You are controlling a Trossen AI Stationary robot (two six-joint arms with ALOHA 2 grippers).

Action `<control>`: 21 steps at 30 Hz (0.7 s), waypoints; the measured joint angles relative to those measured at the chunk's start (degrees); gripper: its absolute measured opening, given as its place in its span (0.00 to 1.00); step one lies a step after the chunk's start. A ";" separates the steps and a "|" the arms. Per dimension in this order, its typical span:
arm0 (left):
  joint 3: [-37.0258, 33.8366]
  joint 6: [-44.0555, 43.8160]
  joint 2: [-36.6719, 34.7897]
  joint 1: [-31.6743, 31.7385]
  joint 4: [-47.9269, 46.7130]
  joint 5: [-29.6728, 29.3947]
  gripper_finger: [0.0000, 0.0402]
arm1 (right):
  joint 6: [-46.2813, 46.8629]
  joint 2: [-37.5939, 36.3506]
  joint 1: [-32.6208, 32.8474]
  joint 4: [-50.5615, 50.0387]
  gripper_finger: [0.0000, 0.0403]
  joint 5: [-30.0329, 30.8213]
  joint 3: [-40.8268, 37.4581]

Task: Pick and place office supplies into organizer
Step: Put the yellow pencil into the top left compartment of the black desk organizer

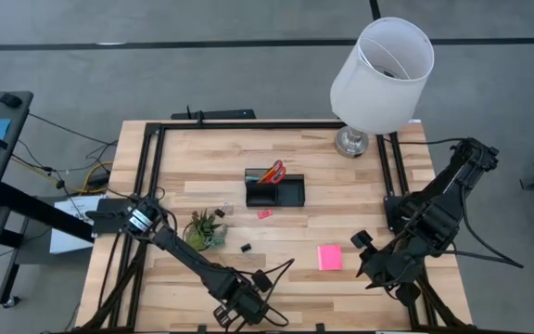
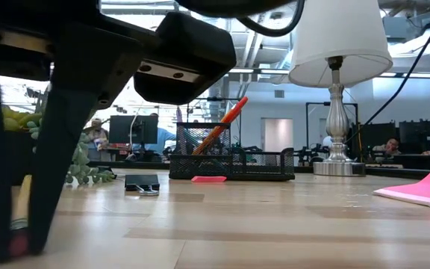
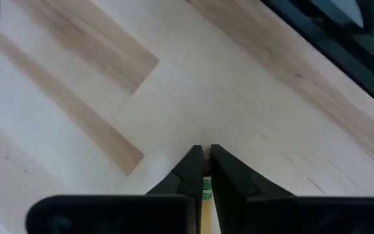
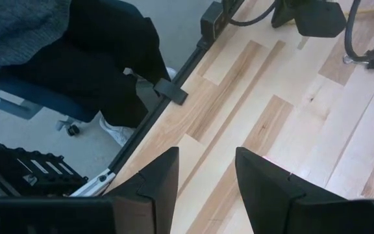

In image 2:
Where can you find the pink sticky note pad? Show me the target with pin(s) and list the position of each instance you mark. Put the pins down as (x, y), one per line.
(424, 190)

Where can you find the potted green succulent plant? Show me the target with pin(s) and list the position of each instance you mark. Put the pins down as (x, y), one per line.
(80, 164)

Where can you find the black background desk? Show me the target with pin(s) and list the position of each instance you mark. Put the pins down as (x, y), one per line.
(424, 161)

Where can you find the orange pencil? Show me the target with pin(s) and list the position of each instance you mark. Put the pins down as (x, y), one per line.
(22, 201)

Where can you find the pink eraser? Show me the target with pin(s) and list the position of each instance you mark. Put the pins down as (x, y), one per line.
(208, 179)

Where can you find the black mesh desk organizer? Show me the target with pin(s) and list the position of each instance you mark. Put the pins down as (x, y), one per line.
(237, 170)

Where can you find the purple pen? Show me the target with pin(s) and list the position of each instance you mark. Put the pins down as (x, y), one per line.
(178, 114)

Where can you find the black aluminium table frame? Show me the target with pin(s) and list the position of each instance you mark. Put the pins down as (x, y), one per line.
(398, 172)

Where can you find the silver table lamp white shade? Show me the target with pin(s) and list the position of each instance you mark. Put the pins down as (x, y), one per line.
(334, 123)

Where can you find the black background monitor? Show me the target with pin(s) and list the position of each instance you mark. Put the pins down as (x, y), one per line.
(125, 129)
(364, 142)
(424, 136)

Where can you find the person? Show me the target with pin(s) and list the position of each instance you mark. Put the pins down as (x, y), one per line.
(390, 143)
(164, 136)
(95, 132)
(327, 141)

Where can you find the red pen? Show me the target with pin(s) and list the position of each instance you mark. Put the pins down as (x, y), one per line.
(237, 108)

